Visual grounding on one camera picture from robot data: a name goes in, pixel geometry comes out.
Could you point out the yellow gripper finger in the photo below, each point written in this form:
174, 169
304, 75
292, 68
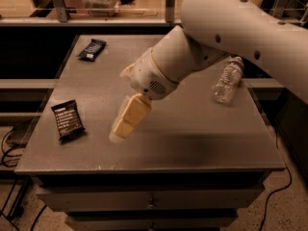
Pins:
126, 72
133, 110

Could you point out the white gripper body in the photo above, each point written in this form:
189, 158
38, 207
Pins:
148, 75

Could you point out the black chocolate rxbar wrapper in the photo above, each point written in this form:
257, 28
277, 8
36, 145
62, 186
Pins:
67, 118

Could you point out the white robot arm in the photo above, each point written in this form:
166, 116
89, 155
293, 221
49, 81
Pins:
211, 30

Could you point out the dark blue blueberry rxbar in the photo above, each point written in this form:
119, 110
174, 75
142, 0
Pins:
92, 50

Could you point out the clear plastic container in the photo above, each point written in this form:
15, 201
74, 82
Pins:
100, 7

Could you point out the clear plastic water bottle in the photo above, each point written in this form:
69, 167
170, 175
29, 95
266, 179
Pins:
228, 81

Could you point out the grey upper drawer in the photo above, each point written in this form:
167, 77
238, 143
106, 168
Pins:
86, 199

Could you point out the grey drawer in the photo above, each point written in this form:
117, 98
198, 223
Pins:
173, 220
86, 199

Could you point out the grey lower drawer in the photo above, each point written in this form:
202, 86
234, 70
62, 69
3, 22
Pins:
173, 220

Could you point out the dark device on floor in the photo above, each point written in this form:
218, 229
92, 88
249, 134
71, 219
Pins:
20, 135

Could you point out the grey metal shelf rail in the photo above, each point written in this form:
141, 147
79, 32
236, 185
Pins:
135, 12

